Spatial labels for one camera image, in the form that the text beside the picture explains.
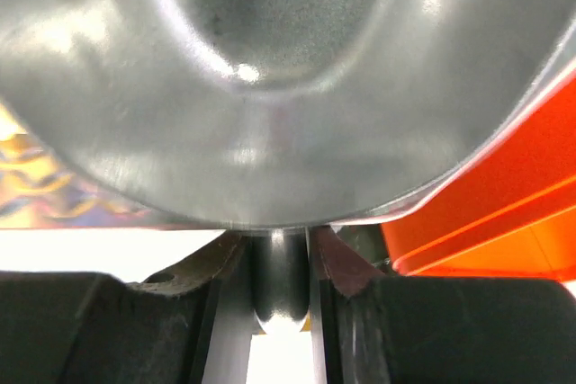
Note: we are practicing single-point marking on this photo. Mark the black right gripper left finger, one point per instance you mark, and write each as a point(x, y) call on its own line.
point(185, 324)

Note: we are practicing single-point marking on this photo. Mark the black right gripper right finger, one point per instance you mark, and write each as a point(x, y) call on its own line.
point(370, 327)

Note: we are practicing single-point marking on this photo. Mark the pink star candy tin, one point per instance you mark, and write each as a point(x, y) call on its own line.
point(38, 192)

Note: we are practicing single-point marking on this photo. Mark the orange candy tin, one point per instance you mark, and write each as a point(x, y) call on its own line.
point(513, 215)

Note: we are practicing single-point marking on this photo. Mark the silver metal scoop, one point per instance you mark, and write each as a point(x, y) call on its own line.
point(274, 115)

